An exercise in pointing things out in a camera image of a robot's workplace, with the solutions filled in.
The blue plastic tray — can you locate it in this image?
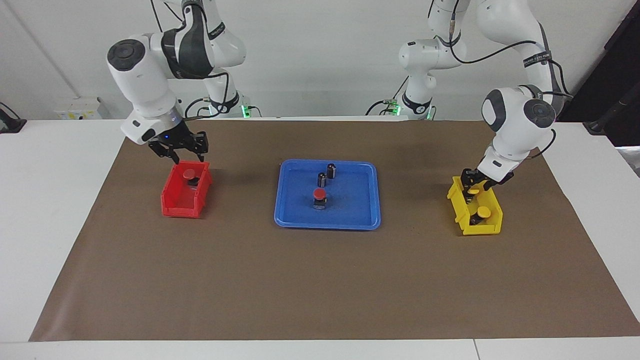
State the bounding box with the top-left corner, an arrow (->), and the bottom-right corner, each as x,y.
273,159 -> 382,231

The yellow plastic bin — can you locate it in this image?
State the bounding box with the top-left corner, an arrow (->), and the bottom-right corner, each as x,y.
446,175 -> 504,236

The red plastic bin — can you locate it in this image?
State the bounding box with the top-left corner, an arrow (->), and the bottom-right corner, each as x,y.
160,160 -> 213,219

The black stand pole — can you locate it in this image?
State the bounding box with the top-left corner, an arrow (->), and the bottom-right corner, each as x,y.
585,80 -> 640,137

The brown paper mat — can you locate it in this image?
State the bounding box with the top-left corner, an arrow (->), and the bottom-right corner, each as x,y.
29,119 -> 640,342

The black right base cable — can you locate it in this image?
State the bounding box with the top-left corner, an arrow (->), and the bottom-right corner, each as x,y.
184,97 -> 207,119

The black base cable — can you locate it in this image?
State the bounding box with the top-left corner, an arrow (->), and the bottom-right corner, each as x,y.
366,77 -> 410,117
184,97 -> 207,119

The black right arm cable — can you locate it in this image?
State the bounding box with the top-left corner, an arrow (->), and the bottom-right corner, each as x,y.
150,0 -> 231,121

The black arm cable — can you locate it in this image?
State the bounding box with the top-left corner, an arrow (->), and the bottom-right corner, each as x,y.
150,0 -> 231,121
447,0 -> 573,161

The white wall socket box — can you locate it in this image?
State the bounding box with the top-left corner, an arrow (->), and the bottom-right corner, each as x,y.
54,96 -> 103,120

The black left base cable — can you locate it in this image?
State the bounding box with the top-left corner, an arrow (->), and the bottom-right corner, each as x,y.
366,77 -> 410,117

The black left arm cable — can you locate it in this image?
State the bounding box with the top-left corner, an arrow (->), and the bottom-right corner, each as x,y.
447,0 -> 573,161

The black clamp mount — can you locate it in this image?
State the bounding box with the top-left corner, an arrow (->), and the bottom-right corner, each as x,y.
0,102 -> 27,134

